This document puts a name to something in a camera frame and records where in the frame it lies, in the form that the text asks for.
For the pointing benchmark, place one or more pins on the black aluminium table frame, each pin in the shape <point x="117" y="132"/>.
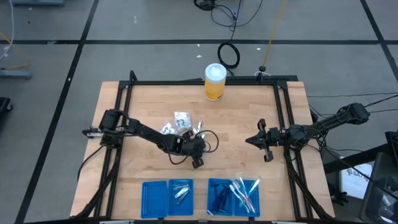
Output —
<point x="186" y="82"/>

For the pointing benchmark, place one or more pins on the black plastic bin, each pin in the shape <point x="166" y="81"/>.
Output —
<point x="382" y="186"/>

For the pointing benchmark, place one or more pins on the grey metal base bar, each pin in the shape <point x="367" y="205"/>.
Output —
<point x="15" y="74"/>
<point x="37" y="2"/>

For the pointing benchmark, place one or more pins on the black caster foot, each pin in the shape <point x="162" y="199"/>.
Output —
<point x="4" y="105"/>

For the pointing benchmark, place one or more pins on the black metal bar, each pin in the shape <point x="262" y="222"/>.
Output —
<point x="357" y="158"/>

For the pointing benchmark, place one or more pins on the silver nail clipper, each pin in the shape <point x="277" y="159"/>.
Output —
<point x="200" y="126"/>
<point x="195" y="130"/>
<point x="182" y="193"/>
<point x="182" y="187"/>
<point x="183" y="199"/>

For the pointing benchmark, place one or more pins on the white printed cardboard box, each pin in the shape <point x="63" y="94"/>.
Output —
<point x="354" y="183"/>

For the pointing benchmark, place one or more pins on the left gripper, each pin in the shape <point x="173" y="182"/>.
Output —
<point x="194" y="147"/>

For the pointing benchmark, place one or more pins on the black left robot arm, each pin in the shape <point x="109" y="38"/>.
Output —
<point x="146" y="130"/>

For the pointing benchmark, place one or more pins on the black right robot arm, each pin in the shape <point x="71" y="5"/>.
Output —
<point x="329" y="121"/>

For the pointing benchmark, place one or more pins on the blue plastic slotted basket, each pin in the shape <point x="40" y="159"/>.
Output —
<point x="210" y="199"/>
<point x="155" y="199"/>
<point x="256" y="205"/>
<point x="172" y="208"/>

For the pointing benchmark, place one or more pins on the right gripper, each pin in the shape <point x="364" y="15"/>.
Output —
<point x="273" y="137"/>

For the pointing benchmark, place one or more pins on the white bottle with yellow label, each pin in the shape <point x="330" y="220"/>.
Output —
<point x="214" y="88"/>

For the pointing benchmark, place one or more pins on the black round-topped post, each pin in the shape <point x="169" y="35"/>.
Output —
<point x="262" y="68"/>

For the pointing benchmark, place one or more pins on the white and blue toothbrush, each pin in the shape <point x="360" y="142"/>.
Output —
<point x="237" y="194"/>

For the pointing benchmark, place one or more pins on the silver metal bracket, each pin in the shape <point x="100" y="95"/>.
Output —
<point x="93" y="134"/>

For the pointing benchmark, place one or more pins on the teal and white toothbrush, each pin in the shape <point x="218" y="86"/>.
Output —
<point x="255" y="184"/>

